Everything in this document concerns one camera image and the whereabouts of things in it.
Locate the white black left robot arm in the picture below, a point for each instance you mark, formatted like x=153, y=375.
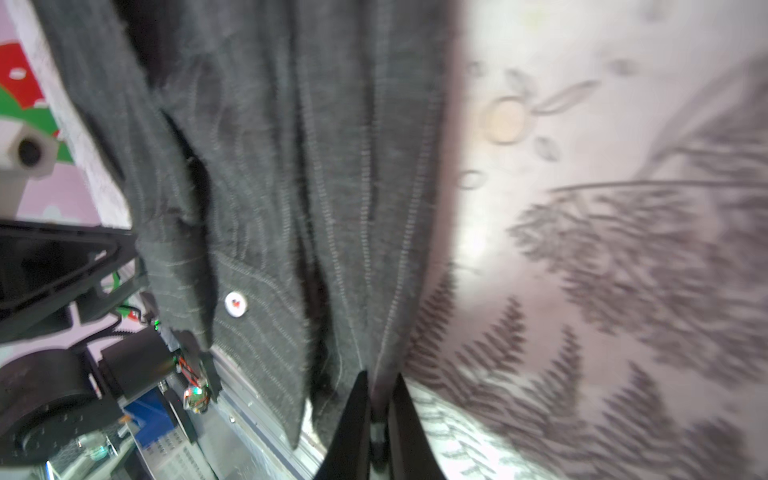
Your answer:
x=52, y=281

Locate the dark grey pinstriped shirt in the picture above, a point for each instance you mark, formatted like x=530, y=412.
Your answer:
x=279, y=160

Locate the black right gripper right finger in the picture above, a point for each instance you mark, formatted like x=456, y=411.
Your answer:
x=410, y=455

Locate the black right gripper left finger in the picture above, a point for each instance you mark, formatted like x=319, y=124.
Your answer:
x=348, y=457

